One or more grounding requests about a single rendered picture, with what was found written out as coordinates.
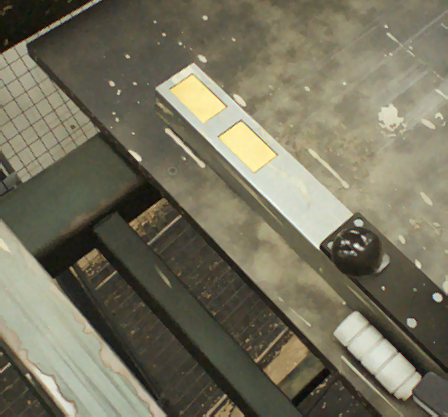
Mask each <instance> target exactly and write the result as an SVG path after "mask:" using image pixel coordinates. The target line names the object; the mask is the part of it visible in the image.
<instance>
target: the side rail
mask: <svg viewBox="0 0 448 417"><path fill-rule="evenodd" d="M0 345H1V346H2V347H3V349H4V350H5V351H6V352H7V354H8V355H9V356H10V357H11V359H12V360H13V361H14V363H15V364H16V365H17V366H18V368H19V369H20V370H21V371H22V373H23V374H24V375H25V377H26V378H27V379H28V380H29V382H30V383H31V384H32V385H33V387H34V388H35V389H36V390H37V392H38V393H39V394H40V396H41V397H42V398H43V399H44V400H45V401H46V402H47V403H48V405H49V406H50V407H51V408H52V410H53V411H54V412H55V414H56V415H57V416H58V417H170V416H169V415H168V414H167V413H166V412H165V411H164V409H163V408H162V407H161V406H160V405H159V403H158V402H157V401H156V400H155V399H154V398H153V396H152V395H151V394H150V393H149V392H148V390H147V389H146V388H145V387H144V386H143V385H142V383H141V382H140V381H139V380H138V379H137V377H136V376H135V375H134V373H133V372H132V370H131V369H130V368H129V367H128V366H127V364H126V363H125V362H124V361H123V360H122V359H121V357H120V356H119V355H118V354H117V353H116V351H115V350H114V349H113V348H112V347H111V346H110V345H109V344H108V343H107V342H106V341H105V339H104V338H103V337H102V336H101V335H100V334H99V332H98V331H97V330H96V329H95V328H94V327H93V325H92V324H91V323H90V322H89V321H88V319H87V318H86V317H85V316H84V315H83V314H82V312H81V311H80V310H79V309H78V308H77V306H76V305H75V304H74V303H73V302H72V301H71V299H70V298H69V297H68V296H67V295H66V293H65V292H64V291H63V290H62V289H61V288H60V286H59V285H58V284H57V283H56V282H55V280H54V279H53V278H52V277H51V276H50V275H49V273H48V272H47V271H46V270H45V269H44V267H43V266H42V265H41V264H40V263H39V262H38V260H37V259H36V258H35V257H34V256H33V254H32V253H31V252H30V251H29V250H28V249H27V247H26V246H25V245H24V244H23V243H22V242H21V240H20V239H18V238H17V237H16V235H15V234H14V233H13V232H12V231H11V230H10V228H9V227H8V226H7V225H6V224H5V222H4V221H3V220H2V219H1V218H0Z"/></svg>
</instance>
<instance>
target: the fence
mask: <svg viewBox="0 0 448 417"><path fill-rule="evenodd" d="M191 75H194V76H195V77H196V78H197V79H198V80H199V81H200V82H201V83H202V84H203V85H204V86H205V87H206V88H207V89H208V90H209V91H210V92H211V93H212V94H213V95H215V96H216V97H217V98H218V99H219V100H220V101H221V102H222V103H223V104H224V105H225V106H226V109H224V110H223V111H222V112H220V113H219V114H217V115H216V116H215V117H213V118H212V119H210V120H209V121H207V122H206V123H205V124H203V123H202V122H201V121H200V120H199V119H198V118H197V117H196V116H195V115H194V114H193V113H192V112H191V111H190V110H189V109H188V108H187V107H186V106H185V105H184V104H183V103H182V102H180V101H179V100H178V99H177V98H176V97H175V96H174V95H173V94H172V93H171V92H170V89H172V88H173V87H175V86H176V85H178V84H179V83H181V82H182V81H184V80H185V79H187V78H188V77H190V76H191ZM155 112H156V113H157V114H158V115H159V116H160V117H161V118H162V119H163V120H164V121H165V122H166V123H167V124H168V125H169V126H170V127H171V128H172V129H173V130H174V131H175V132H176V133H177V134H178V135H179V136H180V137H181V138H182V139H183V140H184V141H185V142H186V143H187V144H188V145H190V146H191V147H192V148H193V149H194V150H195V151H196V152H197V153H198V154H199V155H200V156H201V157H202V158H203V159H204V160H205V161H206V162H207V163H208V164H209V165H210V166H211V167H212V168H213V169H214V170H215V171H216V172H217V173H218V174H219V175H220V176H221V177H222V178H223V179H224V180H225V181H226V182H227V183H228V184H229V185H230V186H231V187H232V188H233V189H234V190H235V191H236V192H237V193H238V194H239V195H240V196H241V197H242V198H243V199H244V200H245V201H246V202H247V203H248V204H249V205H250V207H251V208H252V209H253V210H254V211H255V212H256V213H257V214H258V215H259V216H260V217H261V218H262V219H263V220H264V221H265V222H266V223H267V224H268V225H269V226H270V227H271V228H272V229H273V230H274V231H276V232H277V233H278V234H279V235H280V236H281V237H282V238H283V239H284V240H285V241H286V242H287V243H288V244H289V245H290V246H291V247H292V248H293V249H294V250H295V251H296V252H297V253H298V254H299V255H300V257H301V258H302V259H303V260H304V261H305V262H306V263H307V264H308V265H309V266H310V267H311V268H312V269H313V270H314V271H315V272H316V273H317V274H318V275H319V276H320V277H321V278H322V279H323V280H324V281H325V282H326V283H327V284H328V285H329V286H330V287H331V288H332V289H333V290H334V291H335V292H336V293H337V294H338V295H339V296H340V297H341V298H342V299H343V300H344V301H345V302H346V303H347V304H348V305H349V306H350V307H351V308H352V309H353V310H354V311H355V312H356V311H358V312H360V313H361V314H362V315H363V316H364V317H365V318H366V319H367V320H368V321H369V322H370V323H369V324H370V325H373V326H374V327H375V328H376V329H377V330H378V331H379V332H380V333H381V334H382V335H383V338H384V339H387V340H388V341H389V342H390V343H391V344H392V345H393V346H394V347H395V348H396V349H397V352H398V353H401V354H402V355H403V356H404V357H405V358H406V359H407V360H408V361H409V362H410V363H411V364H412V365H413V366H414V367H415V368H416V370H415V372H418V373H419V374H420V375H421V376H422V377H421V378H423V377H424V376H425V375H426V374H427V373H428V372H432V373H434V374H436V375H438V376H441V377H443V378H445V379H447V380H448V375H447V374H446V373H445V372H444V371H443V370H442V369H441V368H440V367H439V366H438V365H437V364H436V363H435V362H434V361H433V360H432V359H431V358H430V357H429V356H427V355H426V354H425V353H424V352H423V351H422V350H421V349H420V348H419V347H418V346H417V345H416V344H415V343H414V342H413V341H412V340H411V339H410V338H409V337H408V336H407V335H406V334H405V333H404V332H403V331H402V330H401V329H400V328H399V327H398V326H397V325H396V324H395V323H394V322H393V321H392V320H391V319H390V318H389V317H388V316H387V315H386V314H385V313H384V312H383V311H382V310H381V309H380V308H379V307H378V306H377V305H376V304H375V303H374V302H373V301H372V300H371V299H370V298H369V297H368V296H367V295H366V294H365V293H364V292H363V291H362V290H361V289H360V288H359V287H358V286H357V285H355V284H354V283H353V282H352V281H351V280H350V279H349V278H348V277H347V276H346V275H344V274H343V273H341V272H340V271H339V270H338V269H337V267H336V266H335V264H334V263H333V262H332V261H331V260H330V259H329V258H328V257H327V256H326V255H325V254H324V253H323V252H322V251H321V250H320V248H319V245H320V243H321V242H322V240H324V239H325V238H326V237H327V236H328V235H329V234H331V233H333V232H334V231H335V230H336V229H338V228H339V227H340V226H341V225H342V224H343V223H345V222H346V221H347V220H348V219H349V218H350V217H352V216H353V215H354V214H353V213H352V212H351V211H350V210H349V209H347V208H346V207H345V206H344V205H343V204H342V203H341V202H340V201H339V200H338V199H337V198H336V197H335V196H334V195H333V194H332V193H331V192H330V191H328V190H327V189H326V188H325V187H324V186H323V185H322V184H321V183H320V182H319V181H318V180H317V179H316V178H315V177H314V176H313V175H312V174H311V173H309V172H308V171H307V170H306V169H305V168H304V167H303V166H302V165H301V164H300V163H299V162H298V161H297V160H296V159H295V158H294V157H293V156H292V155H291V154H289V153H288V152H287V151H286V150H285V149H284V148H283V147H282V146H281V145H280V144H279V143H277V142H276V141H275V140H274V139H273V138H272V137H270V136H269V135H268V134H267V133H266V132H265V131H264V130H263V129H262V128H261V127H260V126H259V125H258V124H257V123H256V122H255V121H254V120H253V119H252V118H251V117H250V116H249V115H248V114H247V113H246V112H245V111H244V110H243V109H242V108H241V107H240V106H239V105H238V104H237V103H236V102H235V101H233V100H232V99H231V98H230V97H229V96H228V95H227V94H226V93H225V92H224V91H223V90H222V89H221V88H220V87H219V86H218V85H217V84H216V83H214V82H213V81H212V80H211V79H210V78H209V77H208V76H207V75H206V74H205V73H204V72H203V71H202V70H201V69H200V68H199V67H198V66H197V65H195V64H194V63H192V64H191V65H189V66H188V67H186V68H185V69H183V70H182V71H180V72H179V73H177V74H176V75H174V76H173V77H171V78H170V79H168V80H167V81H165V82H164V83H162V84H161V85H159V86H158V87H156V88H155ZM240 122H243V123H244V124H245V125H246V126H247V127H248V128H249V129H250V130H251V131H252V133H253V134H254V135H255V136H256V137H257V138H259V139H260V140H261V141H262V142H263V143H264V144H266V145H267V146H268V147H269V148H270V149H271V150H272V151H273V152H274V153H275V154H276V157H275V158H273V159H272V160H271V161H269V162H268V163H267V164H265V165H264V166H263V167H262V168H260V169H259V170H258V171H256V172H255V173H253V172H252V171H251V170H250V168H249V167H248V166H247V165H246V164H245V163H244V162H243V161H242V160H241V159H240V158H239V157H238V156H237V155H236V154H235V153H234V152H233V151H232V150H231V149H230V148H228V147H227V146H226V145H224V144H223V143H222V142H221V141H220V140H219V137H221V136H222V135H223V134H225V133H226V132H227V131H229V130H230V129H232V128H233V127H234V126H236V125H237V124H238V123H240Z"/></svg>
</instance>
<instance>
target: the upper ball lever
mask: <svg viewBox="0 0 448 417"><path fill-rule="evenodd" d="M331 256H332V260H333V263H334V264H335V266H336V267H337V269H338V270H339V271H340V272H341V273H343V274H344V275H346V276H348V277H351V278H358V279H359V278H365V277H369V276H370V275H372V274H373V275H374V274H376V275H378V274H379V273H380V272H381V271H382V270H383V269H384V268H386V267H387V266H388V265H389V264H390V263H391V261H390V260H391V257H390V256H389V255H388V254H387V253H386V252H385V249H384V244H383V241H382V240H381V238H380V237H379V236H378V235H377V234H376V233H375V232H373V231H372V230H370V229H368V228H365V227H351V228H347V229H345V230H344V231H342V232H341V233H340V234H338V235H337V236H336V237H335V239H334V241H333V243H332V247H331Z"/></svg>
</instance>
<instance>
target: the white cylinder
mask: <svg viewBox="0 0 448 417"><path fill-rule="evenodd" d="M369 323H370V322H369V321H368V320H367V319H366V318H365V317H364V316H363V315H362V314H361V313H360V312H358V311H356V312H354V313H352V314H351V315H350V316H349V317H348V318H347V319H346V320H345V321H344V322H343V323H342V324H341V325H340V326H339V327H338V328H337V329H336V330H335V332H334V336H335V337H336V338H337V339H338V340H339V341H340V342H341V343H342V344H343V345H344V346H345V347H346V346H347V347H348V350H349V351H350V352H351V353H352V354H353V356H354V357H355V358H356V359H357V360H358V361H359V360H360V361H361V364H362V365H363V366H364V367H365V368H366V369H367V370H368V371H369V372H370V373H371V374H372V375H373V374H374V375H375V378H376V379H377V380H378V381H379V382H380V383H381V384H382V385H383V386H384V387H385V388H386V389H387V390H388V391H389V392H390V393H391V394H392V393H394V396H395V397H396V398H397V399H398V400H399V399H400V398H401V399H402V400H403V401H405V400H406V399H407V398H409V397H410V396H411V395H412V389H413V388H414V387H415V386H416V385H417V384H418V383H419V381H420V380H421V379H420V378H421V377H422V376H421V375H420V374H419V373H418V372H415V370H416V368H415V367H414V366H413V365H412V364H411V363H410V362H409V361H408V360H407V359H406V358H405V357H404V356H403V355H402V354H401V353H398V352H397V349H396V348H395V347H394V346H393V345H392V344H391V343H390V342H389V341H388V340H387V339H384V338H383V335H382V334H381V333H380V332H379V331H378V330H377V329H376V328H375V327H374V326H373V325H370V324H369Z"/></svg>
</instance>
